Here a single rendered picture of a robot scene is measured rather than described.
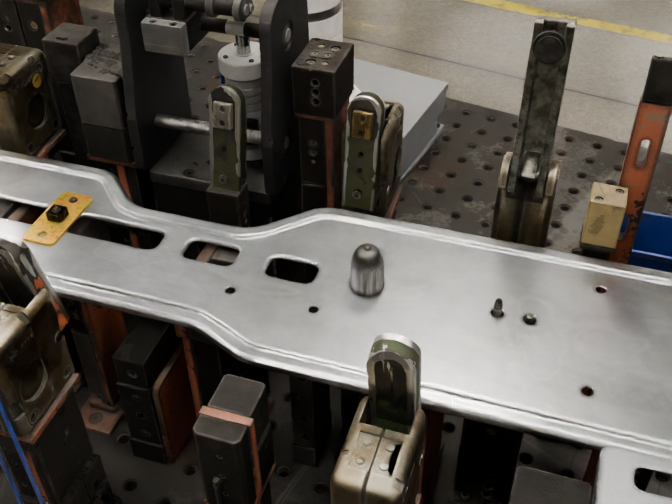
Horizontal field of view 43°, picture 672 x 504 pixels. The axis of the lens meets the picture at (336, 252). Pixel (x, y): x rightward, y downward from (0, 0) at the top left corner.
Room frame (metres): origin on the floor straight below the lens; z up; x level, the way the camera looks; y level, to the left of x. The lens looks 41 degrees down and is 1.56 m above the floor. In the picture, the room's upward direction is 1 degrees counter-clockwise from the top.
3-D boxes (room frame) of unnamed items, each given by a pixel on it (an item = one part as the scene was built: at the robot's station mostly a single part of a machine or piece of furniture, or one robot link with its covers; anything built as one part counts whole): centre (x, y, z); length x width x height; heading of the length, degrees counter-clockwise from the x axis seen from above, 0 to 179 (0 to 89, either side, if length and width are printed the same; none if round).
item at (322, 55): (0.84, 0.01, 0.91); 0.07 x 0.05 x 0.42; 161
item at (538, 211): (0.72, -0.20, 0.88); 0.07 x 0.06 x 0.35; 161
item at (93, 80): (0.91, 0.26, 0.89); 0.13 x 0.11 x 0.38; 161
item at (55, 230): (0.71, 0.29, 1.01); 0.08 x 0.04 x 0.01; 161
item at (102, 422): (0.72, 0.29, 0.84); 0.13 x 0.05 x 0.29; 161
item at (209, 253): (0.65, 0.12, 0.84); 0.12 x 0.05 x 0.29; 161
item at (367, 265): (0.60, -0.03, 1.02); 0.03 x 0.03 x 0.07
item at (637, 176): (0.67, -0.29, 0.95); 0.03 x 0.01 x 0.50; 71
